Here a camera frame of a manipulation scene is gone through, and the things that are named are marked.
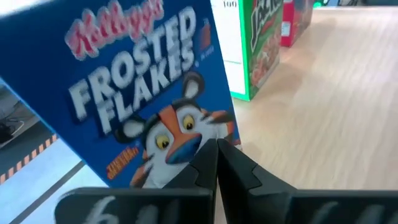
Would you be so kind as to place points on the red Froot Loops cereal box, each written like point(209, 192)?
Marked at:
point(293, 25)

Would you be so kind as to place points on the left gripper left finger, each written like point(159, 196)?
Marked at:
point(192, 202)

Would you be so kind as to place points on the black-framed wooden shelf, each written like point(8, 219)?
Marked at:
point(326, 109)

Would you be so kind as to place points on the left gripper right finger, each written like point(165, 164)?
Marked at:
point(248, 199)

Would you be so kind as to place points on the blue Frosted Flakes cereal box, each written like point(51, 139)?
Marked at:
point(93, 93)

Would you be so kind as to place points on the green Apple Jacks cereal box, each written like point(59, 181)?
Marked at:
point(264, 46)

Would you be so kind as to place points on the orange black hazard tape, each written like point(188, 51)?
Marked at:
point(28, 158)

